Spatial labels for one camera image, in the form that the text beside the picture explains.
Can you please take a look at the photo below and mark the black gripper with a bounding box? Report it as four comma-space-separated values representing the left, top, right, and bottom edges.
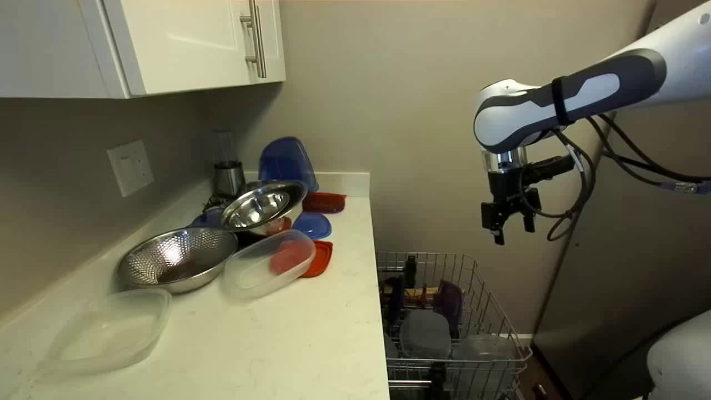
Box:
480, 165, 543, 247

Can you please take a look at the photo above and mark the wire dishwasher rack with dishes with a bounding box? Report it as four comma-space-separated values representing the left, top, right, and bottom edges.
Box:
375, 249, 536, 400

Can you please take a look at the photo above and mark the clear container in rack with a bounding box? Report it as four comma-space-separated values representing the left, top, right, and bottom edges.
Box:
452, 332, 523, 374

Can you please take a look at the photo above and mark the purple cup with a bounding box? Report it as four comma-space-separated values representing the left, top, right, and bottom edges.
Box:
435, 278, 467, 340

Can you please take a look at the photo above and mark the stainless steel refrigerator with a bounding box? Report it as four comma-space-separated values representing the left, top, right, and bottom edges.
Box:
532, 0, 711, 400

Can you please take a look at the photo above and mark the black kitchen utensil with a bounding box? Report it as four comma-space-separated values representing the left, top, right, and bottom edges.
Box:
381, 270, 418, 338

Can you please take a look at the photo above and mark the grey plastic lid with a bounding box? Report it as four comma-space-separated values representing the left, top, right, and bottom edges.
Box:
398, 306, 457, 360

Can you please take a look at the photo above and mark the red plastic container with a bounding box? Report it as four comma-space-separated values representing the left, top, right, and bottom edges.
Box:
301, 188, 349, 215

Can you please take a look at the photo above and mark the red plastic lid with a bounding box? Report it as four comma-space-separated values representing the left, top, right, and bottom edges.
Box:
268, 237, 337, 279

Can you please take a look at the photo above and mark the blue round plastic lid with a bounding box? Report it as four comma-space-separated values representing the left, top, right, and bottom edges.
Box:
291, 211, 337, 241

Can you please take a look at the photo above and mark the small red lid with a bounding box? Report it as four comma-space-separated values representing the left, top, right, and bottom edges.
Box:
264, 212, 293, 236

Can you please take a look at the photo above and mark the large blue plastic container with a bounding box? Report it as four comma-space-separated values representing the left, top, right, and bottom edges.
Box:
257, 135, 323, 196

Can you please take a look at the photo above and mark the tilted steel bowl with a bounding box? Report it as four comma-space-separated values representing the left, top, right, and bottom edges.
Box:
221, 177, 311, 232

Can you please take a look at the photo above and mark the clear plastic food container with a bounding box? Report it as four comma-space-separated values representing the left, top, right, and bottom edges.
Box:
221, 226, 321, 301

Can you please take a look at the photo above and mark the small metal cup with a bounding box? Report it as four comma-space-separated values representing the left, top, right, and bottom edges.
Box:
212, 158, 250, 201

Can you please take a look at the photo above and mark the dark blue lid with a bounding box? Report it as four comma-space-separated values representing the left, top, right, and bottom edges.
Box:
190, 204, 229, 231

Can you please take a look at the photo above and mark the large steel mixing bowl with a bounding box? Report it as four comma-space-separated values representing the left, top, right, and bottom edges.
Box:
115, 224, 240, 298

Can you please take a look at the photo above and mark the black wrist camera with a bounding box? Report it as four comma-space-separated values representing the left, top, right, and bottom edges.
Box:
519, 154, 580, 187

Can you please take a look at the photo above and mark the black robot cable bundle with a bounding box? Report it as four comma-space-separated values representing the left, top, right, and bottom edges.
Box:
545, 108, 711, 245

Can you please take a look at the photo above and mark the silver cabinet handle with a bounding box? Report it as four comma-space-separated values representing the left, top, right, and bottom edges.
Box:
239, 0, 270, 79

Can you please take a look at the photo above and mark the white wall cabinet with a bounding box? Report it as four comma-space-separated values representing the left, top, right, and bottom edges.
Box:
0, 0, 289, 102

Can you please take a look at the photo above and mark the white wall outlet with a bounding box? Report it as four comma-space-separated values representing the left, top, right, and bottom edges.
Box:
105, 138, 159, 200

